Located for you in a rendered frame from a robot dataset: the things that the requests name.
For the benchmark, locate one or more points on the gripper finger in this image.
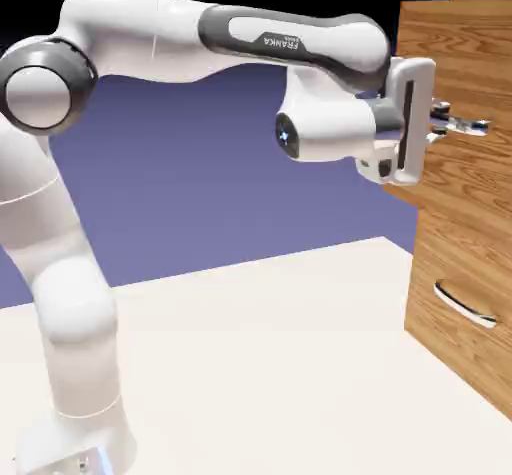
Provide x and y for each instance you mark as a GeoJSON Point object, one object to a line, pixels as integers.
{"type": "Point", "coordinates": [436, 134]}
{"type": "Point", "coordinates": [440, 108]}

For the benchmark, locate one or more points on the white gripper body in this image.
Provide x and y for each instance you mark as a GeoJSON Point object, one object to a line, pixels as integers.
{"type": "Point", "coordinates": [422, 91]}

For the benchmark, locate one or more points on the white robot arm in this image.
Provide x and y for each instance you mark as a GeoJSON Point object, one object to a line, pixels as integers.
{"type": "Point", "coordinates": [132, 35]}

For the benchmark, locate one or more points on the light wood cabinet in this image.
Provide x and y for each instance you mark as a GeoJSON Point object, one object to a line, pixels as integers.
{"type": "Point", "coordinates": [464, 243]}

